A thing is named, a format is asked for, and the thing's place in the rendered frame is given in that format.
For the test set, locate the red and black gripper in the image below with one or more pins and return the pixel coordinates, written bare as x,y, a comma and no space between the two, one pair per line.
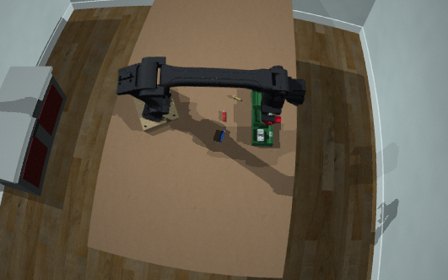
266,108

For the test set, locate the blue aa battery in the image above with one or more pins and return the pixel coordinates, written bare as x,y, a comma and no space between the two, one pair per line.
221,136

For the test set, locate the green open bin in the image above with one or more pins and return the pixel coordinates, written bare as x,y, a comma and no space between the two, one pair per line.
256,109

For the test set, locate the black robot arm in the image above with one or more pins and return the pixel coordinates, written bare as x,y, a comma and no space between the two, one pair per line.
143,79

